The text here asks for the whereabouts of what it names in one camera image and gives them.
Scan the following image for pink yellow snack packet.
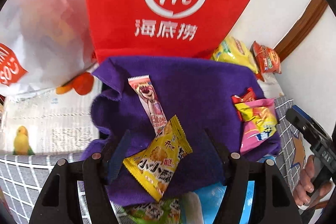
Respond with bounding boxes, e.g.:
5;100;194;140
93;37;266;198
235;98;277;155

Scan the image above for small red snack packet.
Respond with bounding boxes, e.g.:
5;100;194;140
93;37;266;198
231;87;257;106

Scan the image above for yellow rice cracker packet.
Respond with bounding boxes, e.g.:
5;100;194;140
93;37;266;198
123;116;193;202

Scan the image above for long pink bear candy bar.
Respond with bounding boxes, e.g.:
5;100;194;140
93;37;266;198
128;75;167;136

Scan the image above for person right hand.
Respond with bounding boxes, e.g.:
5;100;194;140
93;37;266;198
293;155;334;208

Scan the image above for grey checked blanket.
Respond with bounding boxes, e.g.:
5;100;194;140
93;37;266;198
0;96;306;224

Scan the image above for orange red chips bag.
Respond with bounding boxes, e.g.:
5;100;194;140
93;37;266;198
252;41;281;74

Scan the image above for blue tissue box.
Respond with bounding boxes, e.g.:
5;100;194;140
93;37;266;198
180;155;257;224

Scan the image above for yellow chips bag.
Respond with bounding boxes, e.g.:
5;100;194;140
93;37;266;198
211;36;259;74

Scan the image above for green rice cracker packet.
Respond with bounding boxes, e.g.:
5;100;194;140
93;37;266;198
125;198;182;223

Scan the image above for purple towel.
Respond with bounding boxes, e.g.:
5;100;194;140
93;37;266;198
82;56;265;198

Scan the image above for white Miniso plastic bag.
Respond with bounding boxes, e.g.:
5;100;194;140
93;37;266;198
1;0;94;96

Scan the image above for brown wooden door frame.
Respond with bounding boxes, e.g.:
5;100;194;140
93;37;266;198
274;0;328;61

